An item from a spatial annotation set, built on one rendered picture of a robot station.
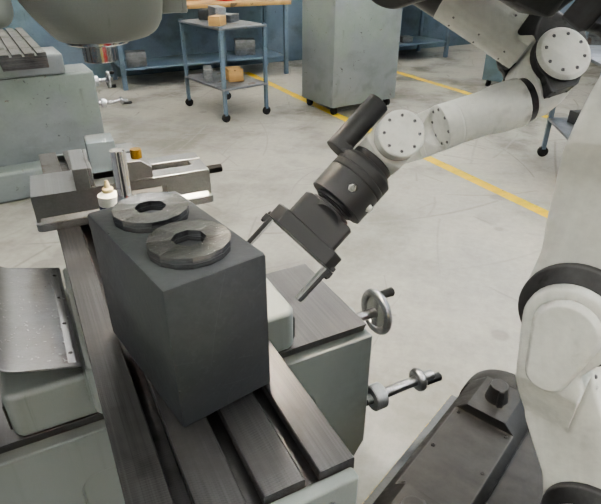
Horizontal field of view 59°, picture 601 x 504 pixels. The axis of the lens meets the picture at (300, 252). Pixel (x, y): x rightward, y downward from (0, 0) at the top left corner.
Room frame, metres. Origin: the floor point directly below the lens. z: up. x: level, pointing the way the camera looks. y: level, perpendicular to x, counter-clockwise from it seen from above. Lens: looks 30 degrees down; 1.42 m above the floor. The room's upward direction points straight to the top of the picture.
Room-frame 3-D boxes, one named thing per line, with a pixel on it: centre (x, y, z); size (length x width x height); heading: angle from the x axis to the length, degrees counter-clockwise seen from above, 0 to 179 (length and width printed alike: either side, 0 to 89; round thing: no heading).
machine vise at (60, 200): (1.03, 0.37, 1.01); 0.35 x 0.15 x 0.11; 115
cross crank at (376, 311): (1.03, -0.16, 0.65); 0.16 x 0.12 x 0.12; 117
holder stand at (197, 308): (0.54, 0.15, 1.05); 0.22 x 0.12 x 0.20; 37
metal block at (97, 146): (1.02, 0.40, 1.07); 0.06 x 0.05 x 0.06; 25
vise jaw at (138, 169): (1.04, 0.35, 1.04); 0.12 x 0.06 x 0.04; 25
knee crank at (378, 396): (0.92, -0.25, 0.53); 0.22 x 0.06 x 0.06; 117
